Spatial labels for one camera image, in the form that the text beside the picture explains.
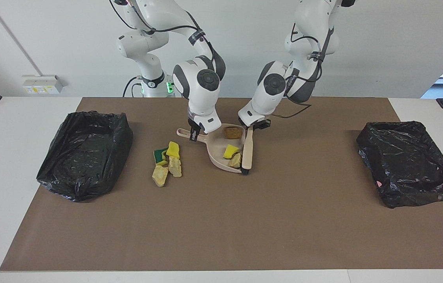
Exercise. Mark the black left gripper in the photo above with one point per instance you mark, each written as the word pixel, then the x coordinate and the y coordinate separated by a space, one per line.
pixel 261 125

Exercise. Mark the black bag bin pink spot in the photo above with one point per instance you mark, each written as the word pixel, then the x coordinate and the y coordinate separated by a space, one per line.
pixel 406 165

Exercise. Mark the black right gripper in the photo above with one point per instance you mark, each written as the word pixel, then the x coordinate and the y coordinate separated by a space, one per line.
pixel 196 124

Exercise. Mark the white wall conduit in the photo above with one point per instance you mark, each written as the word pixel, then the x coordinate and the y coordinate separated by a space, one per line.
pixel 13 37

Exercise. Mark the yellow and green sponge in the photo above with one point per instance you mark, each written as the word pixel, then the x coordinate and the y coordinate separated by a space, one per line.
pixel 159 154

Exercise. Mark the pale yellow foam chunk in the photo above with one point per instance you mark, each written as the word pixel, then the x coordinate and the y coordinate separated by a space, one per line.
pixel 174 166
pixel 160 175
pixel 235 161

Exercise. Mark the beige hand brush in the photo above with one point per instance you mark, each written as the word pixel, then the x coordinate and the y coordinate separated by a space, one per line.
pixel 247 153

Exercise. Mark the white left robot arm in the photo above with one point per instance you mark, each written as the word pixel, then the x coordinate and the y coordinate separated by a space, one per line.
pixel 268 98

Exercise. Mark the small yellow sponge piece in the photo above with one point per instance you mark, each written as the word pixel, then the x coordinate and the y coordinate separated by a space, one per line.
pixel 230 151

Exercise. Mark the black bag lined bin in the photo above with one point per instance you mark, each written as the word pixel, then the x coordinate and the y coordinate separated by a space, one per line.
pixel 84 165

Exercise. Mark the brown table mat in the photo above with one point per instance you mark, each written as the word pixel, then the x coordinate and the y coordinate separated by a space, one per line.
pixel 221 228

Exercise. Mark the brown foam chunk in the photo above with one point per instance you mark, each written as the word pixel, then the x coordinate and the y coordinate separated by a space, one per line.
pixel 232 133

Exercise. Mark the beige plastic dustpan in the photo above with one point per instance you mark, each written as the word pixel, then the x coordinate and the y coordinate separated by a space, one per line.
pixel 217 153

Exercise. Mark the white wall socket box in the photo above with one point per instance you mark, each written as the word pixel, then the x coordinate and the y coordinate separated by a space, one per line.
pixel 43 83

